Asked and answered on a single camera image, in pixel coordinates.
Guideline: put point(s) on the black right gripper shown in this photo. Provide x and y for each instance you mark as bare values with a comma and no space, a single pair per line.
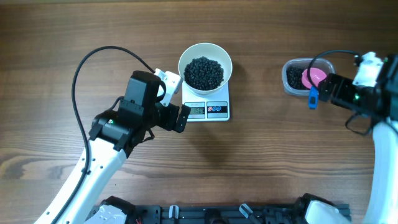
324,88

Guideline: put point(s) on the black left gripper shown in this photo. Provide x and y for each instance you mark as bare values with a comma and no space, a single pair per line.
181,118

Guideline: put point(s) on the pink scoop blue handle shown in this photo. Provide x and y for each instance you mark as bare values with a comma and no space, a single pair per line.
316,76

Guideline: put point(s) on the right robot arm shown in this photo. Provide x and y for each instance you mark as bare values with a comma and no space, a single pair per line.
373,93

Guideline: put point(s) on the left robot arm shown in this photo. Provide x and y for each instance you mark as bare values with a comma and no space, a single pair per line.
113,136

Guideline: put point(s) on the white kitchen scale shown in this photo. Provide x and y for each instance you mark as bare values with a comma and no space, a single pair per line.
207,108

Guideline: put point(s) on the black beans in bowl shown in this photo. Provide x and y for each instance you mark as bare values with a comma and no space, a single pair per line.
203,74

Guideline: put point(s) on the white bowl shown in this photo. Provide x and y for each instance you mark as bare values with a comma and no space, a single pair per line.
212,52

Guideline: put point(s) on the clear plastic container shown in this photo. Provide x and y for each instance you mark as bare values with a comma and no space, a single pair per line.
322,64

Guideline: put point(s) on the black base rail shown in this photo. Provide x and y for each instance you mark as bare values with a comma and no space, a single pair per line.
306,209

